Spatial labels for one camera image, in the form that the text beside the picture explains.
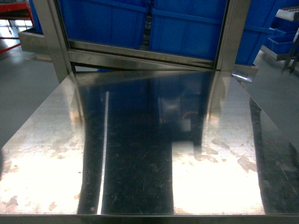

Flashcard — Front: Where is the steel roller conveyor rack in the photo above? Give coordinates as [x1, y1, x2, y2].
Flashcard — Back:
[18, 28, 259, 83]

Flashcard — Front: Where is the front right blue bin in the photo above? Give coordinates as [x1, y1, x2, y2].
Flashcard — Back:
[149, 0, 284, 65]

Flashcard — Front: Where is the front left blue bin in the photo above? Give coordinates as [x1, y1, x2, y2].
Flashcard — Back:
[59, 0, 150, 49]

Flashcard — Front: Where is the far left blue bin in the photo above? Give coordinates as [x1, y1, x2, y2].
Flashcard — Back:
[29, 0, 43, 34]

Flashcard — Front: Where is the blue bin on side shelf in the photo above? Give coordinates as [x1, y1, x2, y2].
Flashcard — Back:
[265, 33, 295, 54]

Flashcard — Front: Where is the right side steel shelf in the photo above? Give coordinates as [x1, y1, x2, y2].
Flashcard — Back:
[261, 6, 299, 73]

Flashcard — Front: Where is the stainless steel lift frame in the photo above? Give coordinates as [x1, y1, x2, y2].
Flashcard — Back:
[0, 0, 299, 224]

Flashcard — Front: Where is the red metal table frame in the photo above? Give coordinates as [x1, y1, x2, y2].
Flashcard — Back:
[0, 0, 34, 54]

